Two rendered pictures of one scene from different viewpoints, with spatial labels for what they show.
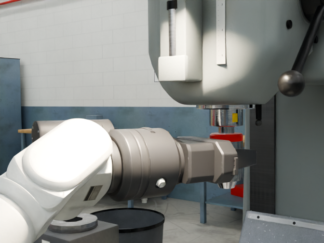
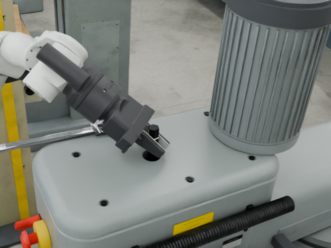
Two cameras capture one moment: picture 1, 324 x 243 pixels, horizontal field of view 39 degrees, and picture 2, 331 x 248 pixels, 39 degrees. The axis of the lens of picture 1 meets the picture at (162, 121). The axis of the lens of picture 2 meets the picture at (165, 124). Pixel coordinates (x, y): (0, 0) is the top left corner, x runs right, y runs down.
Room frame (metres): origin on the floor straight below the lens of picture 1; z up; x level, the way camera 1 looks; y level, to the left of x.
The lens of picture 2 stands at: (-0.02, -0.38, 2.48)
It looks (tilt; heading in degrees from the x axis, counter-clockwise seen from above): 35 degrees down; 21
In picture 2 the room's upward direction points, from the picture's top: 5 degrees clockwise
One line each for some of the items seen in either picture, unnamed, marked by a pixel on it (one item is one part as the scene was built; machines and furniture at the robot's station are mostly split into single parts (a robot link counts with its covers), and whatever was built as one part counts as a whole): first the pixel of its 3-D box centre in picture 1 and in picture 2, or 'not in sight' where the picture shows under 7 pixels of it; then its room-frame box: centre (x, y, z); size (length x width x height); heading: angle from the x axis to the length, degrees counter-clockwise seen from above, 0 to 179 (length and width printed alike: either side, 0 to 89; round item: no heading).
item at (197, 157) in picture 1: (172, 162); not in sight; (0.60, -0.01, 1.23); 0.13 x 0.12 x 0.10; 32
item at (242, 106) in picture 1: (226, 105); not in sight; (0.65, -0.09, 1.31); 0.09 x 0.09 x 0.01
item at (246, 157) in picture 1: (240, 158); not in sight; (0.62, -0.11, 1.24); 0.06 x 0.02 x 0.03; 122
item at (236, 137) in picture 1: (226, 136); not in sight; (0.65, -0.09, 1.26); 0.05 x 0.05 x 0.01
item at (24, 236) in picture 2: not in sight; (29, 239); (0.45, 0.06, 1.76); 0.04 x 0.03 x 0.04; 52
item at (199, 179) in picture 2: not in sight; (155, 182); (0.66, -0.10, 1.81); 0.47 x 0.26 x 0.16; 142
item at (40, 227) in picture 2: not in sight; (42, 235); (0.46, 0.05, 1.76); 0.06 x 0.02 x 0.06; 52
